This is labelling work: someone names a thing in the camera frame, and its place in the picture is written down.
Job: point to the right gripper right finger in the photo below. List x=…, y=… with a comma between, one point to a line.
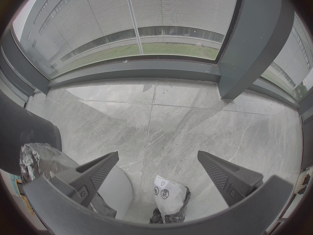
x=220, y=172

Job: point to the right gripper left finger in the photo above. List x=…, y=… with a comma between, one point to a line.
x=97, y=175

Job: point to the crumpled black plastic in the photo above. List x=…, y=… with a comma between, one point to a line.
x=184, y=204

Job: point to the white printed wrapper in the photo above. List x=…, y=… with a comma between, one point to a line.
x=168, y=197

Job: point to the dark grey round chair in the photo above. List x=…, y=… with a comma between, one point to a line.
x=24, y=126

